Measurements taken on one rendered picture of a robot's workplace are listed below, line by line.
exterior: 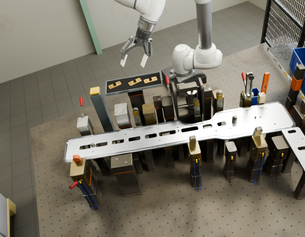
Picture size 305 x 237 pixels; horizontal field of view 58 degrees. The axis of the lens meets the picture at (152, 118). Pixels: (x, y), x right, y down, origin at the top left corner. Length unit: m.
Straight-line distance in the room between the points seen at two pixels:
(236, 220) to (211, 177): 0.30
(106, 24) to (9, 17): 1.31
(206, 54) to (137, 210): 1.23
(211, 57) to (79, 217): 1.46
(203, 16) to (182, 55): 0.37
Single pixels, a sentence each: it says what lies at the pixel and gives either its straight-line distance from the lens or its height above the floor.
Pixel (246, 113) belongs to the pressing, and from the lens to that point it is 1.78.
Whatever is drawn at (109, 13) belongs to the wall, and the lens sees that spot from 4.42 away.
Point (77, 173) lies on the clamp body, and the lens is 1.57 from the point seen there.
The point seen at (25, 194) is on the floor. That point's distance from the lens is 3.07.
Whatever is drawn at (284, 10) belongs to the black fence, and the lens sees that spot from 2.55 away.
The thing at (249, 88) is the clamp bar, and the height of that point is 1.11.
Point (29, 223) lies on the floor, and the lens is 2.89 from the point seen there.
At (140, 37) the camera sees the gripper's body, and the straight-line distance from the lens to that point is 1.46.
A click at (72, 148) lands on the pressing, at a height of 1.00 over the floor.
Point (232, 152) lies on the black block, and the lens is 1.60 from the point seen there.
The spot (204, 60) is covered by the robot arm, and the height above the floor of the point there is 1.01.
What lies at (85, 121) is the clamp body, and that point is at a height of 1.06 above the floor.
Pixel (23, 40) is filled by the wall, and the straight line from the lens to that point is 4.42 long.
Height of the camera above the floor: 2.26
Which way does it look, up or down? 45 degrees down
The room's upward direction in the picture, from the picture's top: 12 degrees counter-clockwise
